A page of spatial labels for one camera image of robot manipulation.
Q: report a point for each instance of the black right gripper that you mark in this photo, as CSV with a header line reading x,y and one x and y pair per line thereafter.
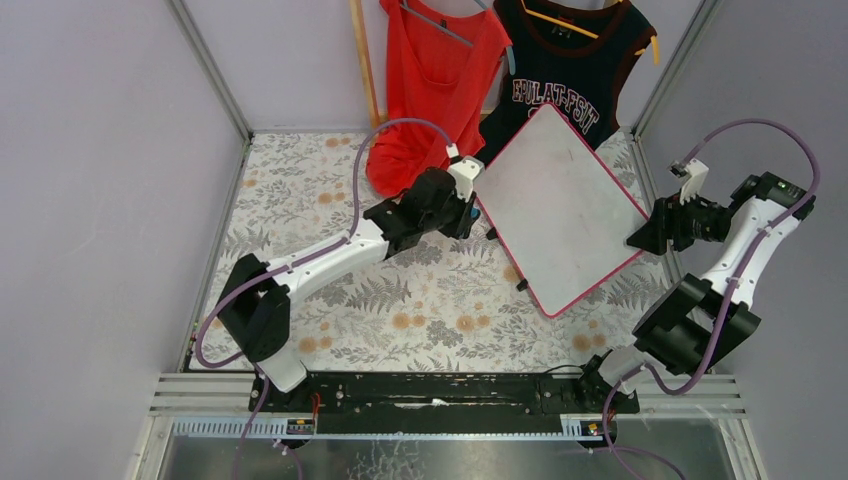
x,y
660,223

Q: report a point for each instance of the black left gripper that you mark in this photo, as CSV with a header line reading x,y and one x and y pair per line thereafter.
x,y
460,216

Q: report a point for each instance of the pink framed whiteboard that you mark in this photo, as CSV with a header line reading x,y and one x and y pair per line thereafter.
x,y
560,213

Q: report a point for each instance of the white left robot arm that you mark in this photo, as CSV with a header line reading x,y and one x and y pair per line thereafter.
x,y
257,300

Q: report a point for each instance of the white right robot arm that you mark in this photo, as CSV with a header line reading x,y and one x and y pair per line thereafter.
x,y
702,318

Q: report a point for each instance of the floral table cloth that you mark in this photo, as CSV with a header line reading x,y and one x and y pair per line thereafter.
x,y
444,305

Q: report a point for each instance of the wooden clothes rack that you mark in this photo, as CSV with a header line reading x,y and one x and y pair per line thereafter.
x,y
370,25

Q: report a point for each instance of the red tank top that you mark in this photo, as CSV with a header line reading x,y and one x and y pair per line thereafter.
x,y
434,86

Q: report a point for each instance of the grey clothes hanger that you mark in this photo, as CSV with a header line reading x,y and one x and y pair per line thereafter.
x,y
508,53

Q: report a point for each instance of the navy basketball jersey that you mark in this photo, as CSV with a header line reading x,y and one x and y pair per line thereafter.
x,y
575,60

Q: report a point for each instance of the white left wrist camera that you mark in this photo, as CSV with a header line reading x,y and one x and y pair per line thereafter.
x,y
464,170

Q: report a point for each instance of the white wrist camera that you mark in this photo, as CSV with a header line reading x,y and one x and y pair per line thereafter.
x,y
464,170
692,174

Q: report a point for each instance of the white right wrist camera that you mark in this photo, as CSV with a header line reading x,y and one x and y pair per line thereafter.
x,y
692,174

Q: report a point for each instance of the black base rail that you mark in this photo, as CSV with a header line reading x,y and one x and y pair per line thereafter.
x,y
443,403

